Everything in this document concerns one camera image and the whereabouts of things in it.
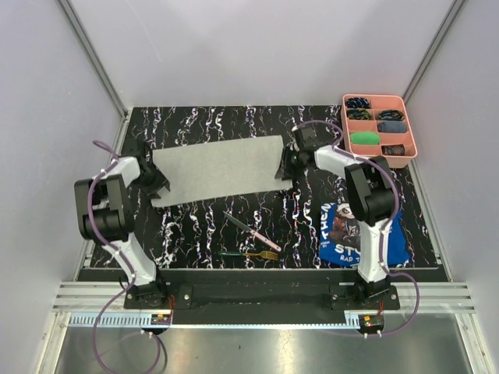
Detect blue patterned sock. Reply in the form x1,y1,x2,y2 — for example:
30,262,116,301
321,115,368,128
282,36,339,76
345,97,371,109
377,109,405,121
346,108,372,121

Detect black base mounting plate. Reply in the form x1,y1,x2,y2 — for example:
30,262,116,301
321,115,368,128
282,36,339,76
123,267,401,326

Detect blue patterned sock middle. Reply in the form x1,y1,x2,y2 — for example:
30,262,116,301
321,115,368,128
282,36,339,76
346,108,372,121

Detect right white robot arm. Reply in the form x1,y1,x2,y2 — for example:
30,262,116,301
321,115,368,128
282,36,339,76
275,121,399,309

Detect blue patterned sock top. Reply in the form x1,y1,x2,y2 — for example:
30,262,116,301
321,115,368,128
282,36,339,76
345,97,371,109

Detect blue patterned sock right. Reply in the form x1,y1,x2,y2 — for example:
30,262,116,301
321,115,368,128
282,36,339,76
377,109,405,121

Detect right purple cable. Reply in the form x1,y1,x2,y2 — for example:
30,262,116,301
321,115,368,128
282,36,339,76
292,120,421,337

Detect black marbled table mat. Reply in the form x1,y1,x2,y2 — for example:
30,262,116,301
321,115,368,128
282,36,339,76
77,104,449,270

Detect gold fork green handle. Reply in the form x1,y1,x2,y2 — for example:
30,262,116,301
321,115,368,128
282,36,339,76
218,251,279,261

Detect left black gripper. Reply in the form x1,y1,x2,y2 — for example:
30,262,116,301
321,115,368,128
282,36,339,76
133,161,169,199

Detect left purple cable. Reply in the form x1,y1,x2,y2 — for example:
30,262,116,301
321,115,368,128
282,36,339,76
86,139,168,373

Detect aluminium frame rail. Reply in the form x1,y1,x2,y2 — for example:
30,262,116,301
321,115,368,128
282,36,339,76
55,0,128,119

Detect dark brown rolled sock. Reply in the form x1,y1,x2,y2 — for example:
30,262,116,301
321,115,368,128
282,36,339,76
381,144,405,157

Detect green rolled sock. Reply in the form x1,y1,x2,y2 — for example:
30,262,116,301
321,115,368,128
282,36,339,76
349,131,380,146

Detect purple cable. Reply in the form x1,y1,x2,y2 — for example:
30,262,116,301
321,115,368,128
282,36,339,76
292,120,421,337
86,139,168,373

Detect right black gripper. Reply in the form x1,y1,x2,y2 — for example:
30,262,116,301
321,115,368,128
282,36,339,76
274,146,305,182

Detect pink-handled table knife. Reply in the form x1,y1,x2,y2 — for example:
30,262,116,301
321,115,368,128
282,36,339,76
224,212,282,252

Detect grey cloth napkin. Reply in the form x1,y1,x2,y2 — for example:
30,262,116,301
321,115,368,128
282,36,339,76
151,136,292,208

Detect dark blue rolled sock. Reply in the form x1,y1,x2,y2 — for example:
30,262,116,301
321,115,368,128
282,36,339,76
377,121,408,133

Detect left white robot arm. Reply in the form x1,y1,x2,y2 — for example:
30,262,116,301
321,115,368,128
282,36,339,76
74,139,170,309

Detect blue printed t-shirt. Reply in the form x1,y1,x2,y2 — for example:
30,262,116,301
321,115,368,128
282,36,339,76
319,203,409,268

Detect pink divided organizer tray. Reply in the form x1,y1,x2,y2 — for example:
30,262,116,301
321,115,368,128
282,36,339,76
341,93,418,168

